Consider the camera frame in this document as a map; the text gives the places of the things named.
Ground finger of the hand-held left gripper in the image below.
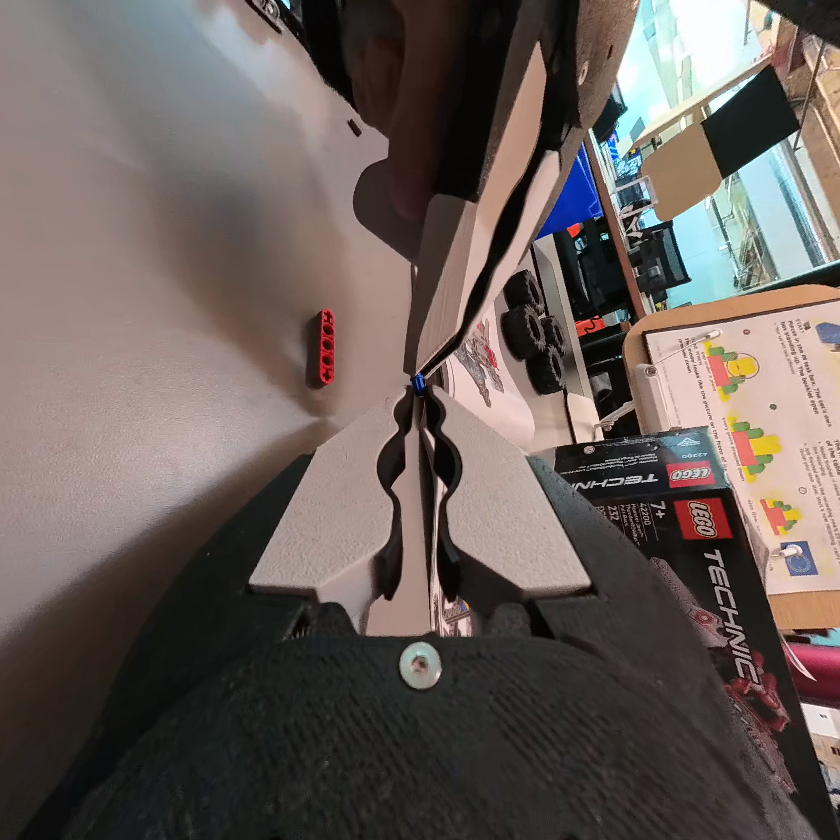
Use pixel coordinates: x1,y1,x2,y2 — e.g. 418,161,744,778
402,42,553,376
423,130,586,378

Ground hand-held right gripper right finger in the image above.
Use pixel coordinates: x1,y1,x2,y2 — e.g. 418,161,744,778
420,386,597,624

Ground maroon cloth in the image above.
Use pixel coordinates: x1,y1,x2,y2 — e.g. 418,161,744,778
784,630,840,690

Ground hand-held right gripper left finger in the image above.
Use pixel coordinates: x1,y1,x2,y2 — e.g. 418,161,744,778
248,387,421,634

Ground instruction sheet on clipboard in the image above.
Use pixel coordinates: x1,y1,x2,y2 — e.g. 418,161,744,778
622,283,840,631

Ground red toy beam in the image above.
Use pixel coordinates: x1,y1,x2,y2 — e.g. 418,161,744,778
305,308,336,385

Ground grey desk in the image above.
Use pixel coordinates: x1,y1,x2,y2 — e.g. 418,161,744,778
0,0,592,840

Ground printed instruction sheet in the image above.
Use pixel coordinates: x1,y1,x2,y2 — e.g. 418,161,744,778
643,298,840,595

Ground black and tan panel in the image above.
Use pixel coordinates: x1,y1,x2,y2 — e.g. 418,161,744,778
640,66,803,224

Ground white plastic bracket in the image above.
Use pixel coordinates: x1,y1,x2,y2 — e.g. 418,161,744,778
631,361,673,437

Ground blue storage bin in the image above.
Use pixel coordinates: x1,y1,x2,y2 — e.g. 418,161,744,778
538,141,605,240

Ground person's left hand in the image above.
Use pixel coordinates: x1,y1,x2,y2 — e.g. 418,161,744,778
376,0,514,222

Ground white tray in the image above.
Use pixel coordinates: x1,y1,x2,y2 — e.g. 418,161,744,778
530,239,601,442

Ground black toy set box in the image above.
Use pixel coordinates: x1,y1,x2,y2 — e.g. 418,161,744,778
535,427,831,840

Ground black mesh chair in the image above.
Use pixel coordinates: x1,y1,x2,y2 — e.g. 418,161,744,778
630,220,693,309

